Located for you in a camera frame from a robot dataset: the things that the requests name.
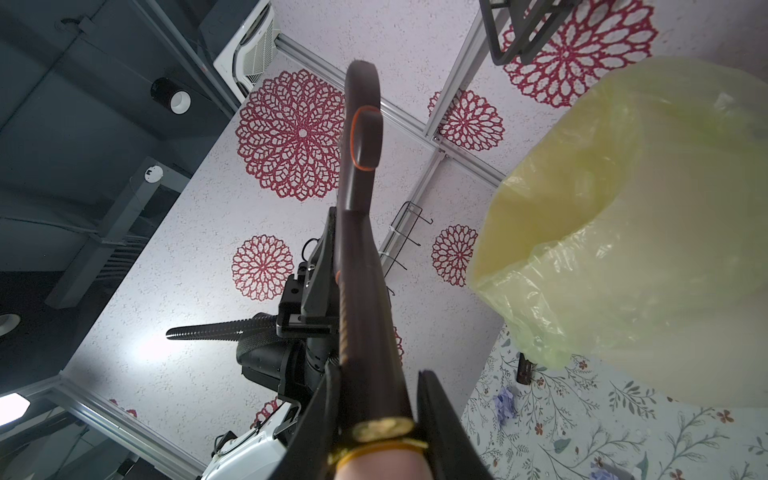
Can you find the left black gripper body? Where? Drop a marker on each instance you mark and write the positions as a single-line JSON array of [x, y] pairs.
[[288, 354]]

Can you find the bin with yellow-green bag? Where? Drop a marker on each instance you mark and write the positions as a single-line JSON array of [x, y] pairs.
[[635, 232]]

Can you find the dark brown plastic dustpan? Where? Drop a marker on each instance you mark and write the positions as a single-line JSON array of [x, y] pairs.
[[525, 370]]

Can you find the dark grey wall shelf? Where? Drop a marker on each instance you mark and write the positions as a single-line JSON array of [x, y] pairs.
[[533, 24]]

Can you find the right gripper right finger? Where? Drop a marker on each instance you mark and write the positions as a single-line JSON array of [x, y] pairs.
[[450, 454]]

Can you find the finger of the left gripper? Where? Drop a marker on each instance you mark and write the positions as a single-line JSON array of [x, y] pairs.
[[224, 331]]

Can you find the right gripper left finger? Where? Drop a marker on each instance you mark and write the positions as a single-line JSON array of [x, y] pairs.
[[307, 454]]

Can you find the purple paper scrap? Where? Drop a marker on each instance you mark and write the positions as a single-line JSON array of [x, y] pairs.
[[600, 470], [505, 406]]

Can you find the black wire wall rack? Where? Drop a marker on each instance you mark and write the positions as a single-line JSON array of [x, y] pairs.
[[400, 234]]

